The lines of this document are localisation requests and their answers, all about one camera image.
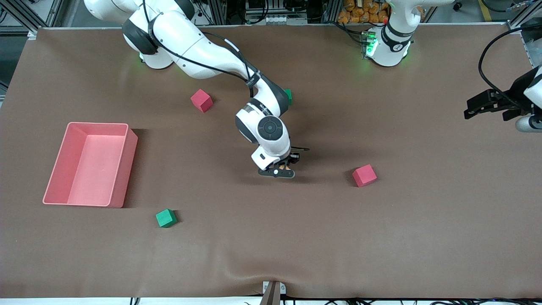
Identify pink plastic bin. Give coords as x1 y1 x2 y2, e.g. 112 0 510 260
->
42 122 138 208

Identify white power strip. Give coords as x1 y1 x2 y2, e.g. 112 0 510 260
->
265 15 308 25

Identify pink foam cube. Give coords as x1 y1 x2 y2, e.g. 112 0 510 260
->
190 89 213 113
352 164 378 188

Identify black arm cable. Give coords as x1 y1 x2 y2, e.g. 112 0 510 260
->
478 26 542 111
143 0 260 99

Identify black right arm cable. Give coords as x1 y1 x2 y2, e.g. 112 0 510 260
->
143 0 260 99

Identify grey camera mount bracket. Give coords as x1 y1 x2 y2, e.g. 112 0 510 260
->
262 280 287 305

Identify brown table mat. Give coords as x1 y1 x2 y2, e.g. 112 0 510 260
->
0 23 542 299

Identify aluminium frame posts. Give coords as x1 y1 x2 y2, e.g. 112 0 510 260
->
206 0 231 26

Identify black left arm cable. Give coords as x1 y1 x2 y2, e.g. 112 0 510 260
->
478 26 542 111

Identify orange packaged goods pile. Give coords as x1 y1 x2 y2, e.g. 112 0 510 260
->
337 0 390 25

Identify aluminium frame strut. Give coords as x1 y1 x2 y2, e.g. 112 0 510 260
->
506 0 542 30
0 0 64 35

